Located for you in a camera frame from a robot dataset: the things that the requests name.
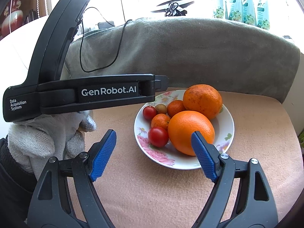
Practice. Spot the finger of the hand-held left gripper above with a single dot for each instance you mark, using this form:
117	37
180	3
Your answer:
161	83

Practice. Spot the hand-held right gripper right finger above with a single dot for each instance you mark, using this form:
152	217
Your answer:
203	156

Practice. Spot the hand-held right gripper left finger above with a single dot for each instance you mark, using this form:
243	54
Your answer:
104	156

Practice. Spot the brown longan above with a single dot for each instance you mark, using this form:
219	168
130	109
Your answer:
161	109

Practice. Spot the small mandarin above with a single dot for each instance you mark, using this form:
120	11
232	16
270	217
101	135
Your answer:
176	108
160	121

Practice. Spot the small red tomato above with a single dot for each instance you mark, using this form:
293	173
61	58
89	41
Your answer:
149	112

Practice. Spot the large smooth orange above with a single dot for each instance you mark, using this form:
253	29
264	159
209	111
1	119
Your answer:
185	128

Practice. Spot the floral white plate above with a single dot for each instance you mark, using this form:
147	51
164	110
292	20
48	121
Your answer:
225	123

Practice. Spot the speckled orange with stem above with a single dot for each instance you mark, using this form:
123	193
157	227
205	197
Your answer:
203	101

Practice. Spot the large red tomato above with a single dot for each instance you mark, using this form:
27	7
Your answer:
158	136

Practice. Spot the person's left forearm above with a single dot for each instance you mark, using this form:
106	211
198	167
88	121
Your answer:
11	182

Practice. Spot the person's left hand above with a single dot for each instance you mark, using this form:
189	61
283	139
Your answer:
30	142

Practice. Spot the grey cushion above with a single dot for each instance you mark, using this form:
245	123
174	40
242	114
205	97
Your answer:
190	52

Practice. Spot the red vase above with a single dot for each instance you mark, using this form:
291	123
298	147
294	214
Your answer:
11	19

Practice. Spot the dark power adapter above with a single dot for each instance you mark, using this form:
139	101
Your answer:
105	24

